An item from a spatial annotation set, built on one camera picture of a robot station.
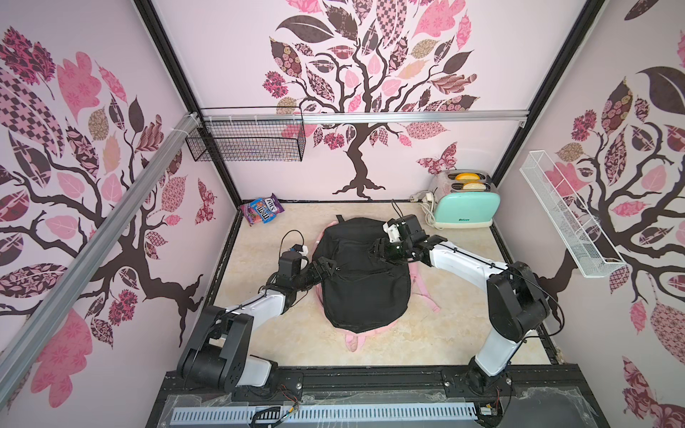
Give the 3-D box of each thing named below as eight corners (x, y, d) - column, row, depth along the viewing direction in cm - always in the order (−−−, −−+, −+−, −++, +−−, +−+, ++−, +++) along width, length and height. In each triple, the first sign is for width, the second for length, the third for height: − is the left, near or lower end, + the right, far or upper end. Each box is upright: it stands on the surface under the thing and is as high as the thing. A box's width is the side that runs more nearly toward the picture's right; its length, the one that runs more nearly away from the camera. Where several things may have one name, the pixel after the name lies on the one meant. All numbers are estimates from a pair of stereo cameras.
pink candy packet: (249, 226, 114) (248, 222, 112) (238, 210, 120) (237, 207, 118) (261, 220, 116) (260, 216, 114) (250, 205, 122) (248, 201, 120)
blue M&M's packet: (265, 224, 113) (263, 221, 111) (250, 207, 120) (249, 203, 118) (278, 217, 116) (277, 214, 114) (263, 200, 123) (262, 197, 121)
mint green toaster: (432, 231, 113) (445, 198, 97) (425, 203, 124) (435, 169, 109) (487, 231, 112) (508, 198, 97) (475, 203, 124) (492, 169, 108)
